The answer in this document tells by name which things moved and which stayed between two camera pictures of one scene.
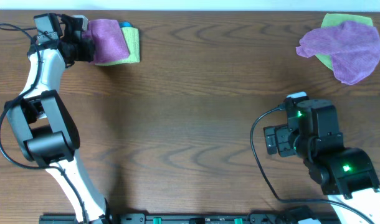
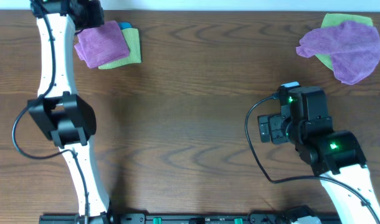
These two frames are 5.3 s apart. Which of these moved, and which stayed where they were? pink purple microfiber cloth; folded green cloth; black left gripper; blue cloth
Moved: black left gripper
Stayed: folded green cloth; blue cloth; pink purple microfiber cloth
